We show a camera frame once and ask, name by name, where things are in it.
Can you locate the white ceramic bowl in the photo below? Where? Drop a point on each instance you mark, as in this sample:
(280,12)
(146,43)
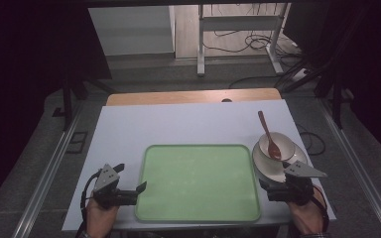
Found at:
(284,145)

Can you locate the white power strip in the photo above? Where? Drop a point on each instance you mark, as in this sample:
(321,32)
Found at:
(300,74)

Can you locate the black metal stand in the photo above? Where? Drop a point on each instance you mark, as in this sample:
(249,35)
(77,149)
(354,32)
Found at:
(336,99)
(67,102)

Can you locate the person's left hand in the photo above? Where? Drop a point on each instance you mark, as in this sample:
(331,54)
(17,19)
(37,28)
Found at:
(101,216)

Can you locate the white metal table frame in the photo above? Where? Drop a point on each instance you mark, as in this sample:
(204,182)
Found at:
(201,39)

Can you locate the aluminium floor rail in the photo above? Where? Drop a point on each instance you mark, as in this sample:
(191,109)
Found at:
(46,178)
(360,172)

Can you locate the white cabinet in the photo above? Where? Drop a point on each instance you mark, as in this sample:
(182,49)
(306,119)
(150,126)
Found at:
(130,29)

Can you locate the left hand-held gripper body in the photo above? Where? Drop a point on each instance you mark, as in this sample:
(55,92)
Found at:
(106,178)

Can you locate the green plastic tray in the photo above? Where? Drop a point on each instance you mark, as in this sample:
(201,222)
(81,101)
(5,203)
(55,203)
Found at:
(198,183)

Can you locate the black floor socket plate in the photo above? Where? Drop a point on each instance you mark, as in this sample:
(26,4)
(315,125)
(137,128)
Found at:
(77,142)

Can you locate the brown wooden spoon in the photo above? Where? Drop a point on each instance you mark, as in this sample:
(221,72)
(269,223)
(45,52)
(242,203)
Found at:
(273,150)

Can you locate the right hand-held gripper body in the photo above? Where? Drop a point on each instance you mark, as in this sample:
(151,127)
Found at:
(302,170)

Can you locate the person's right hand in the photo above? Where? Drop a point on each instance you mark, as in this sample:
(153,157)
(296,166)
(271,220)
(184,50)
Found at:
(306,214)

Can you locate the white round plate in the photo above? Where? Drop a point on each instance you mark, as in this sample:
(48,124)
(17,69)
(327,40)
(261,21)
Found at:
(268,167)

